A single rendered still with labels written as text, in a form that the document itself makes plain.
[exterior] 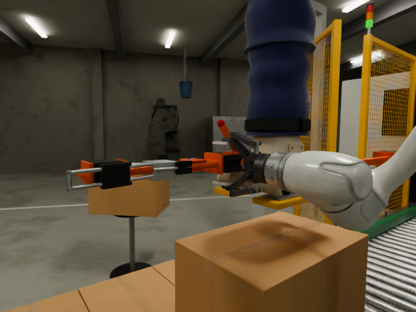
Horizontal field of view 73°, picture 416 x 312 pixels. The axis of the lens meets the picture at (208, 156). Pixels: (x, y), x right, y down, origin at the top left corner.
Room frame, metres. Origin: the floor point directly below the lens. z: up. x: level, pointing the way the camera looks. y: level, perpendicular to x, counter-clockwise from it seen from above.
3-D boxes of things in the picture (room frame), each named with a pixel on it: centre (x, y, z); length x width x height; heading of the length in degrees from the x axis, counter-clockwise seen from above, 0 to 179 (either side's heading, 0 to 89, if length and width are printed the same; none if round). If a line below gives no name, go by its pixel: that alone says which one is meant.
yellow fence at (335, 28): (2.39, -0.90, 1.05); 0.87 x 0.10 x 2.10; 179
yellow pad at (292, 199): (0.92, -0.30, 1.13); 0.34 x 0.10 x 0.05; 128
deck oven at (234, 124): (9.67, -0.69, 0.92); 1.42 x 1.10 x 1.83; 105
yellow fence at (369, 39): (2.62, -1.69, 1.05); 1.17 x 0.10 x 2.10; 127
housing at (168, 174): (0.71, 0.12, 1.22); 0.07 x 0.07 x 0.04; 38
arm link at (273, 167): (0.65, -0.18, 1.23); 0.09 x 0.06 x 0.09; 129
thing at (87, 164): (0.63, 0.23, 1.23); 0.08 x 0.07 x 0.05; 128
